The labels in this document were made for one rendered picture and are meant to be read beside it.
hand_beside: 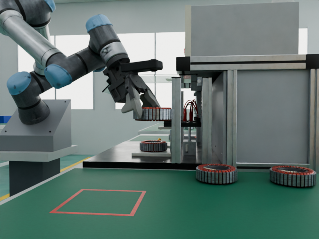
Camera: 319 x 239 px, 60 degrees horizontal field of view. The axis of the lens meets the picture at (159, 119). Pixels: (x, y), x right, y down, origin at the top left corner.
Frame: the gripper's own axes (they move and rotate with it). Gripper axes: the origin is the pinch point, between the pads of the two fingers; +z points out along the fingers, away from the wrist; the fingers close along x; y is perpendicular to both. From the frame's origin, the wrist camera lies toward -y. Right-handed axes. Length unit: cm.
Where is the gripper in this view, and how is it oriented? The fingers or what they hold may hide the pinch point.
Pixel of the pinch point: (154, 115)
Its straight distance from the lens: 77.0
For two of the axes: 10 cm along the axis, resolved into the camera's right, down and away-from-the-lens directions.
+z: 4.7, 8.6, -2.0
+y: -7.7, 5.1, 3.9
